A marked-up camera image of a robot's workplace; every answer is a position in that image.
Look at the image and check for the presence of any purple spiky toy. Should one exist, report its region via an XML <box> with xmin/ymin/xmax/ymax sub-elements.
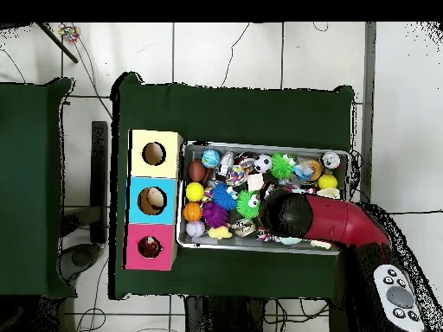
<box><xmin>202</xmin><ymin>201</ymin><xmax>228</xmax><ymax>229</ymax></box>

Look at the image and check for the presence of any yellow plush toy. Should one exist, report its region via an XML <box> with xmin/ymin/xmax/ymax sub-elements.
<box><xmin>208</xmin><ymin>225</ymin><xmax>233</xmax><ymax>240</ymax></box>

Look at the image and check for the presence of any tiger striped plush toy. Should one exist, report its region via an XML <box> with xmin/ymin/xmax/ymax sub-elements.
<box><xmin>138</xmin><ymin>235</ymin><xmax>163</xmax><ymax>259</ymax></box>

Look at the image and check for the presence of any wooden box with three holes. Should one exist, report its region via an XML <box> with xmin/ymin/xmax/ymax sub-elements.
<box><xmin>122</xmin><ymin>129</ymin><xmax>183</xmax><ymax>271</ymax></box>

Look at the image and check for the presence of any blue spiky ball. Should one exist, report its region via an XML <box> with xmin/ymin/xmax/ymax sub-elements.
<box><xmin>211</xmin><ymin>182</ymin><xmax>239</xmax><ymax>212</ymax></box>

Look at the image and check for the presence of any blue globe ball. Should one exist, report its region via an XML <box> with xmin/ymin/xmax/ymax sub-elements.
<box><xmin>201</xmin><ymin>149</ymin><xmax>222</xmax><ymax>169</ymax></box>

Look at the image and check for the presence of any brown toy football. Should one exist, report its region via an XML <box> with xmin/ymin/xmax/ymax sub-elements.
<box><xmin>188</xmin><ymin>159</ymin><xmax>210</xmax><ymax>183</ymax></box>

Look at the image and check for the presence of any yellow ball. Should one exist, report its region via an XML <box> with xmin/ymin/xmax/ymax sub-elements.
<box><xmin>185</xmin><ymin>182</ymin><xmax>205</xmax><ymax>202</ymax></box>

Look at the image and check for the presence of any green spiky toy with eyes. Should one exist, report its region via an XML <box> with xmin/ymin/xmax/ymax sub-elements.
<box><xmin>269</xmin><ymin>152</ymin><xmax>297</xmax><ymax>180</ymax></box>
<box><xmin>235</xmin><ymin>189</ymin><xmax>261</xmax><ymax>220</ymax></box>

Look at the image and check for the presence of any orange toy basketball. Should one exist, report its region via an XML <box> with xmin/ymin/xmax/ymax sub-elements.
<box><xmin>182</xmin><ymin>201</ymin><xmax>203</xmax><ymax>223</ymax></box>

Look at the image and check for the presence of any black and white soccer ball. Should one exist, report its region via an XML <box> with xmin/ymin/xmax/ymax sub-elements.
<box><xmin>253</xmin><ymin>153</ymin><xmax>273</xmax><ymax>174</ymax></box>

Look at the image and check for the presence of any dark green table cloth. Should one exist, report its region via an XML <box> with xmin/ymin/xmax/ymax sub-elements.
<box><xmin>109</xmin><ymin>71</ymin><xmax>356</xmax><ymax>307</ymax></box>

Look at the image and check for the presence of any dark green side table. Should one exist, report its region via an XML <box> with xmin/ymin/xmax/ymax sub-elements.
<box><xmin>0</xmin><ymin>77</ymin><xmax>78</xmax><ymax>299</ymax></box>

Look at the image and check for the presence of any small colourful toy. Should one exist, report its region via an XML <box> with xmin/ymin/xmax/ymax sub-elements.
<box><xmin>57</xmin><ymin>23</ymin><xmax>81</xmax><ymax>44</ymax></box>

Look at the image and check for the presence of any black pole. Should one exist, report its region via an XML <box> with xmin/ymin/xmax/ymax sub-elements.
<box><xmin>35</xmin><ymin>22</ymin><xmax>80</xmax><ymax>64</ymax></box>

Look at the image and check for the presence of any wire mesh bin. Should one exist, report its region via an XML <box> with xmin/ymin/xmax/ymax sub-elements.
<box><xmin>176</xmin><ymin>141</ymin><xmax>352</xmax><ymax>256</ymax></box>

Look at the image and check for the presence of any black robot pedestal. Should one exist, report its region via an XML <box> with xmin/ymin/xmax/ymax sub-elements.
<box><xmin>184</xmin><ymin>295</ymin><xmax>267</xmax><ymax>332</ymax></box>

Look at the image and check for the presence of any black cable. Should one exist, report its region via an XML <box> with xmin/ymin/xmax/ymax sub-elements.
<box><xmin>390</xmin><ymin>208</ymin><xmax>443</xmax><ymax>216</ymax></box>

